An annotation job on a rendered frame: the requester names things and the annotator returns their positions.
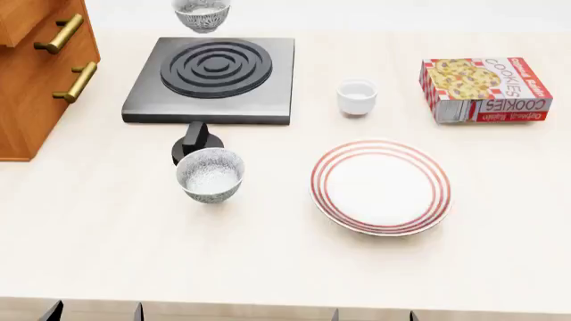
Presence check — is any dark grey flat stove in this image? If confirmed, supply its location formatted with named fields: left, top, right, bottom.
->
left=120, top=37, right=296, bottom=127

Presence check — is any patterned black white bowl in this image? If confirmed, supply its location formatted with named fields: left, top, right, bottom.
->
left=175, top=147, right=247, bottom=205
left=170, top=0, right=233, bottom=35

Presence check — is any red cookies box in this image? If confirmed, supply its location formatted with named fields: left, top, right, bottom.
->
left=418, top=56, right=555, bottom=126

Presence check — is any white plate with red rings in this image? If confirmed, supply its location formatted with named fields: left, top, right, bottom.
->
left=309, top=139, right=453, bottom=238

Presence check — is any black ringed stove burner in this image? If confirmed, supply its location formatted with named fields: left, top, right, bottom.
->
left=159, top=40, right=274, bottom=99

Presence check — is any brass drawer handle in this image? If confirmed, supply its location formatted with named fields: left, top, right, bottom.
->
left=33, top=12, right=86, bottom=56
left=52, top=61, right=99, bottom=104

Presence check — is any wooden cabinet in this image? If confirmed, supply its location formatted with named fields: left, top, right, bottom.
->
left=0, top=0, right=102, bottom=163

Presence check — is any small white ramekin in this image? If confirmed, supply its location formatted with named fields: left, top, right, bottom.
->
left=335, top=78, right=379, bottom=118

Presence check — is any wooden cabinet drawer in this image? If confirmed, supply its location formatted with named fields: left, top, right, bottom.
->
left=0, top=0, right=87, bottom=48

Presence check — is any black stove knob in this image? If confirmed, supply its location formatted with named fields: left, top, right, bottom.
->
left=170, top=120, right=226, bottom=167

